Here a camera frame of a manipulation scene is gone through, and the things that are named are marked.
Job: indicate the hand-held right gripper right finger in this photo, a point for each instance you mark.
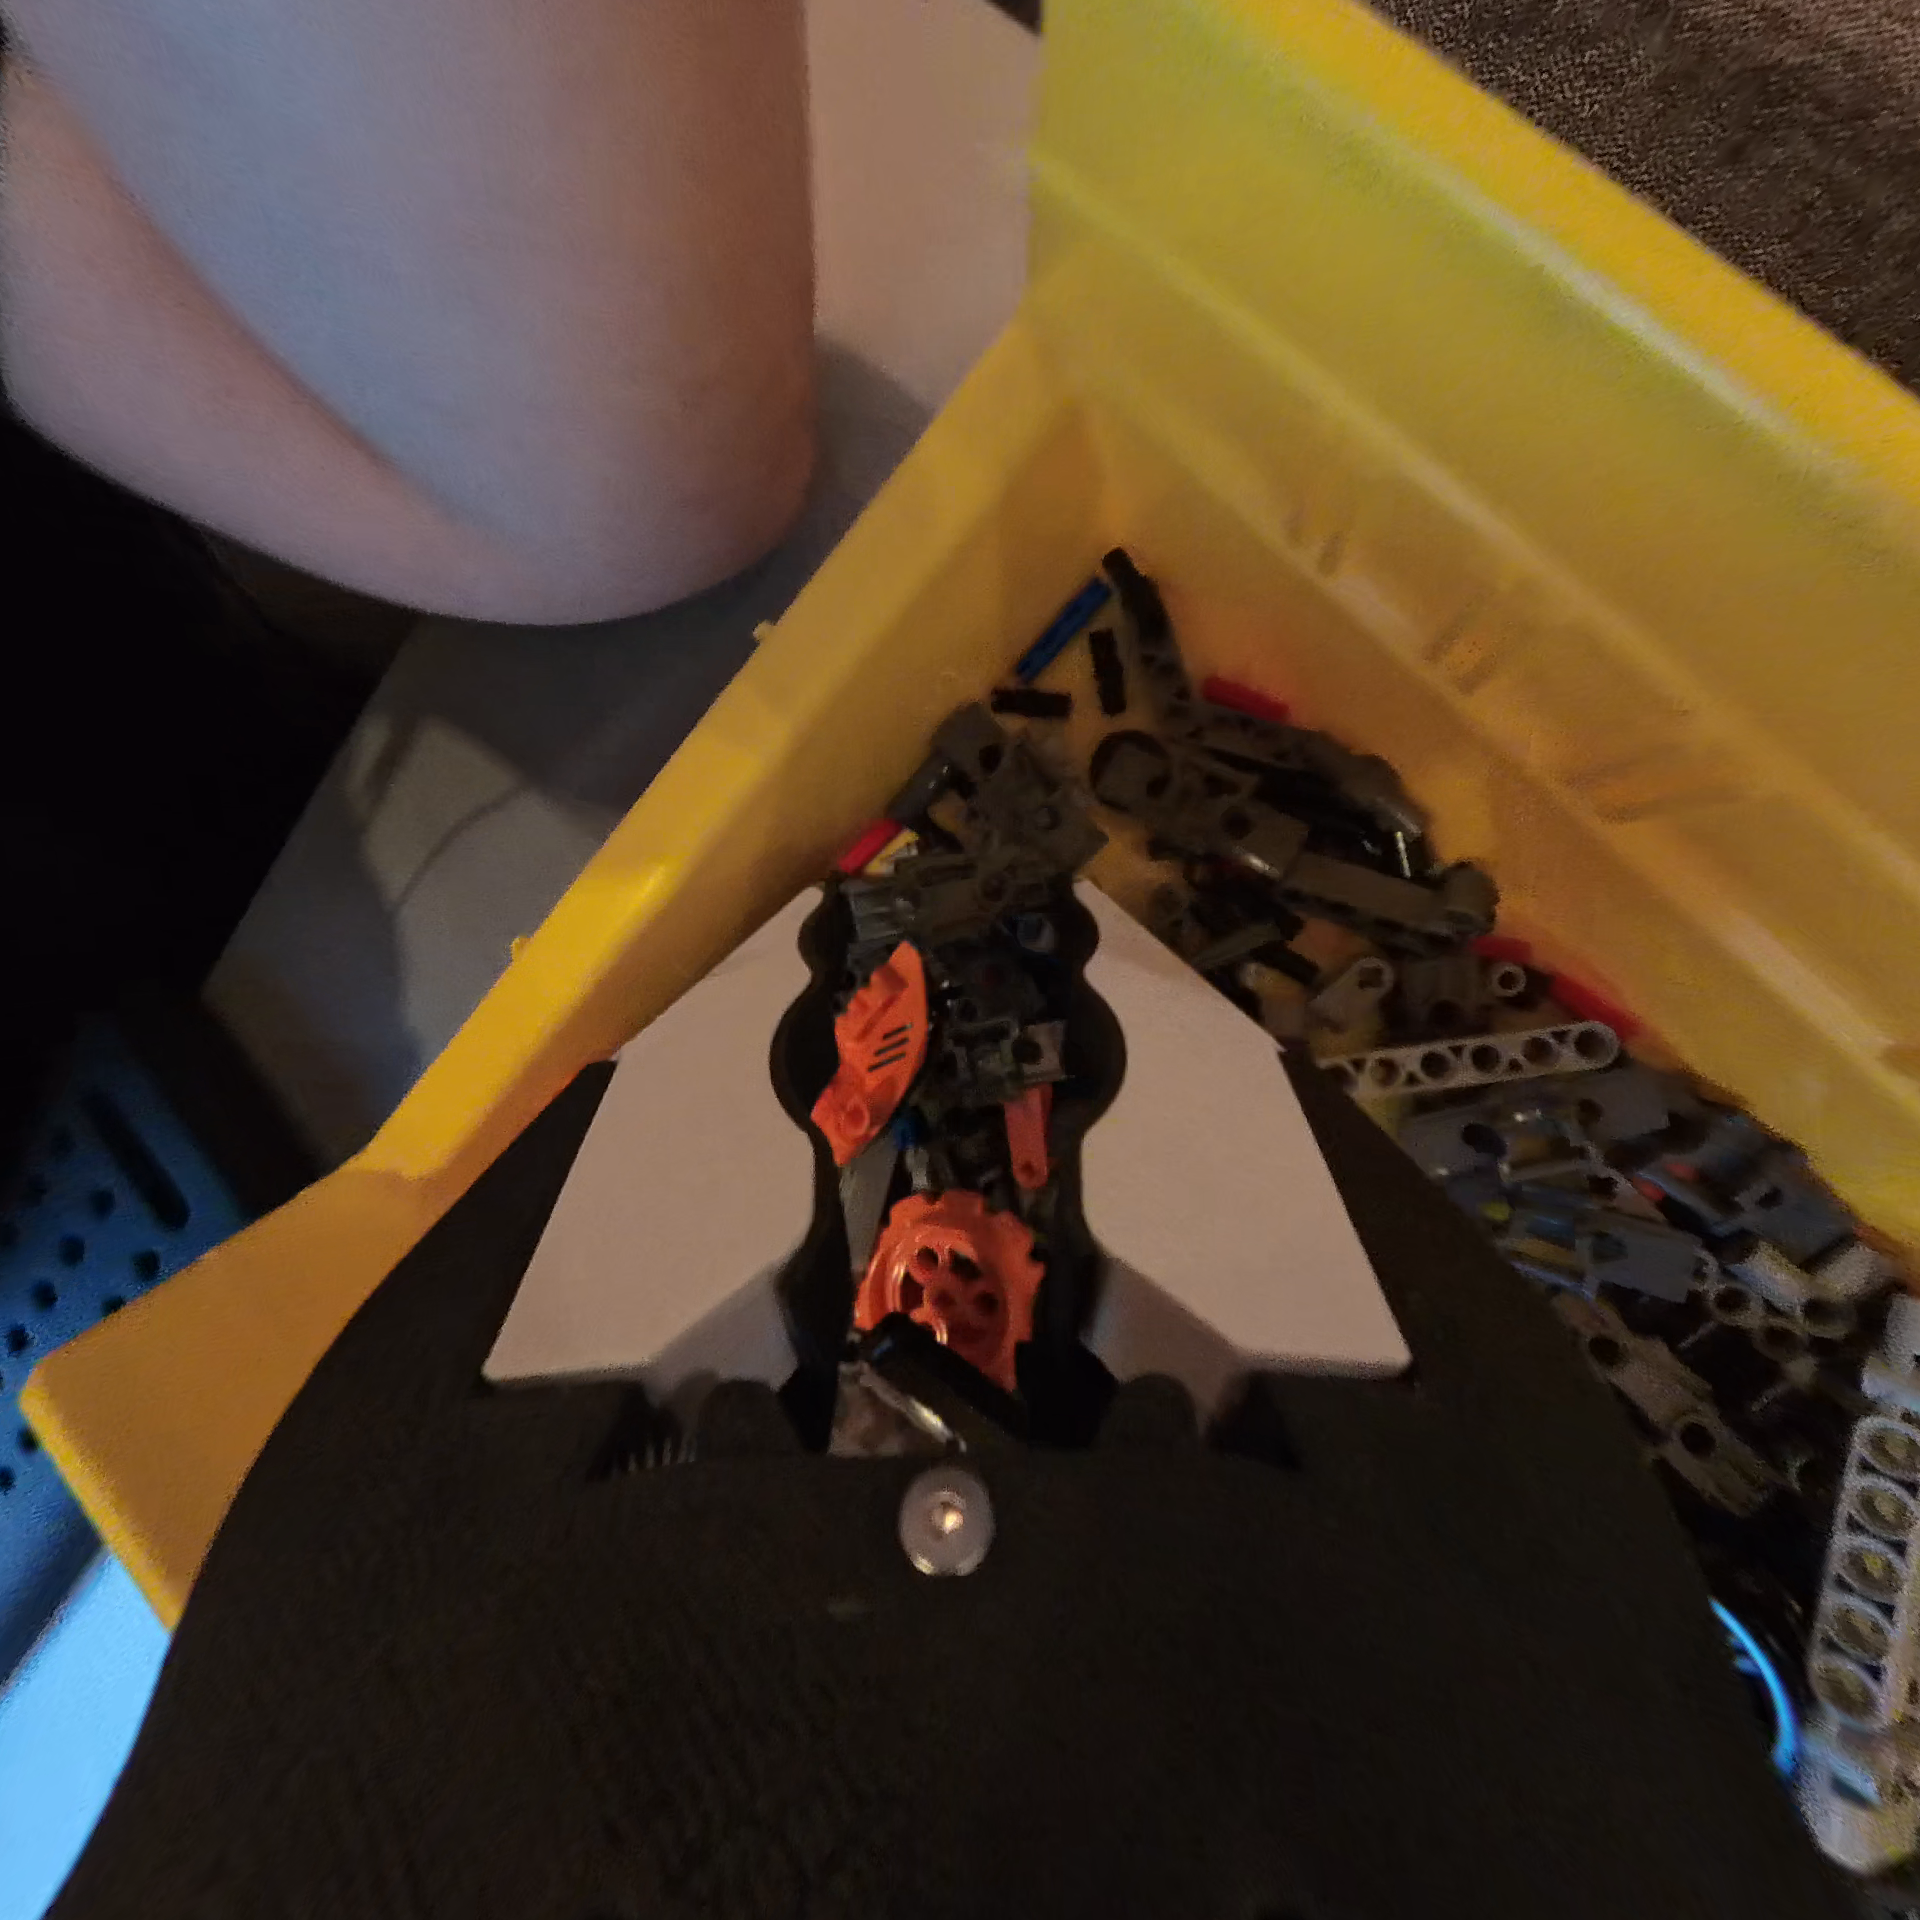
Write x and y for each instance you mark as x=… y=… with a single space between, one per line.
x=1231 y=1200

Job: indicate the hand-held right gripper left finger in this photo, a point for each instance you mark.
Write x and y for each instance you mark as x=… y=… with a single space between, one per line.
x=675 y=1200

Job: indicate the small orange gear wheel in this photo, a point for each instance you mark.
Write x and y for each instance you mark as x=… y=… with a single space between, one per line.
x=948 y=1276

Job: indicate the pile of building block parts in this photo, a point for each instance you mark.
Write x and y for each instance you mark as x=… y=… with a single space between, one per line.
x=1293 y=812

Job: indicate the yellow plastic bin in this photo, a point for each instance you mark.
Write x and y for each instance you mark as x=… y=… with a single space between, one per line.
x=1351 y=362

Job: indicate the person's left forearm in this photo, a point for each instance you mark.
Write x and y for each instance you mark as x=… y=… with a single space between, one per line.
x=393 y=270

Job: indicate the grey desk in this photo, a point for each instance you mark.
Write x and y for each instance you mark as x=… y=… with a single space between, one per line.
x=481 y=812

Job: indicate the orange angular panel piece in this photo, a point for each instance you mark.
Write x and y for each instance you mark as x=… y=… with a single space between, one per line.
x=876 y=1052

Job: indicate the black perforated chair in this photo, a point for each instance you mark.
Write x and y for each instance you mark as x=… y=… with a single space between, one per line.
x=93 y=1259

